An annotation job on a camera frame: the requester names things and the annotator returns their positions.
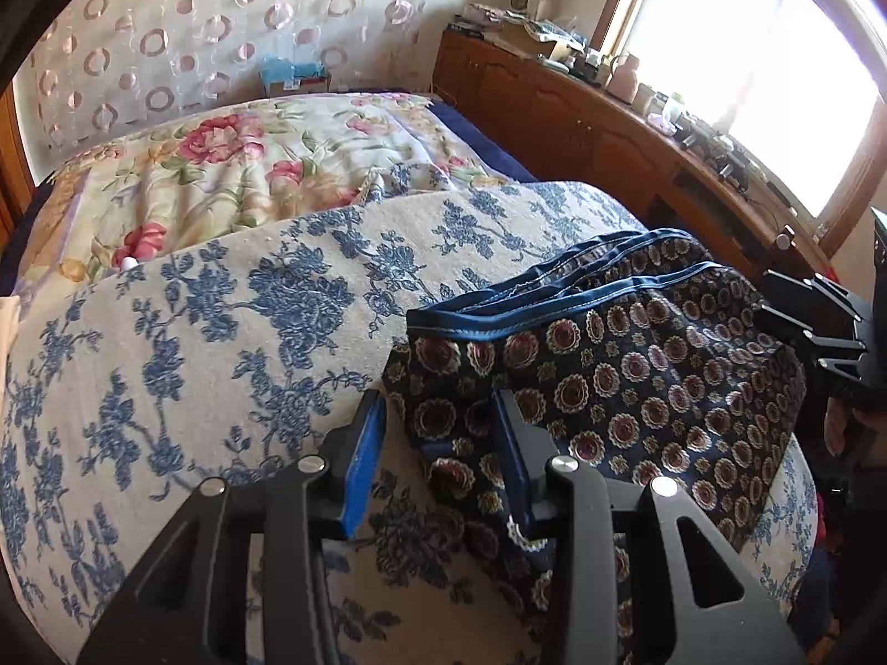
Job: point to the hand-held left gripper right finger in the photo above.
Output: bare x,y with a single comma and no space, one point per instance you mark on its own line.
516,471

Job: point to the dark medallion print garment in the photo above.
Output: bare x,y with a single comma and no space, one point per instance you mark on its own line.
658,374

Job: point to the navy bed sheet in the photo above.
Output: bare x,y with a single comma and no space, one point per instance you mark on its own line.
485,145

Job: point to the wooden wardrobe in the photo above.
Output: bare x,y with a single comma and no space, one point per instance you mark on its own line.
14,166

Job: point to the bright window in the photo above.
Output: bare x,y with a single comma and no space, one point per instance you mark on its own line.
762,48

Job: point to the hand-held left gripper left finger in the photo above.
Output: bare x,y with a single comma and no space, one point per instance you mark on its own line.
364,471

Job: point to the wooden sideboard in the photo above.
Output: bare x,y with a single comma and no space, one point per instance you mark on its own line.
554,104

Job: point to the clutter of small household things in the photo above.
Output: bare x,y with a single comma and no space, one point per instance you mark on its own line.
693,131

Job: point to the blue tissue box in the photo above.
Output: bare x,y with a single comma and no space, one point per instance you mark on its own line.
294,76

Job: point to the pink jug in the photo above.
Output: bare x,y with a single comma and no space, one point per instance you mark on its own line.
626,76

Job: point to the blue floral blanket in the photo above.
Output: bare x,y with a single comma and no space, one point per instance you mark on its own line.
242,305

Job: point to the pink floral bedspread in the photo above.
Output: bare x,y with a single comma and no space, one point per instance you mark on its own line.
242,152

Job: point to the circle pattern curtain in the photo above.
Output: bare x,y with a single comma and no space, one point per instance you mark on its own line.
208,28

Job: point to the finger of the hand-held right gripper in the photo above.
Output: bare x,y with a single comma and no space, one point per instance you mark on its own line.
818,353
818,301

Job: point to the person's right hand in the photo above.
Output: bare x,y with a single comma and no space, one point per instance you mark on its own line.
840,429

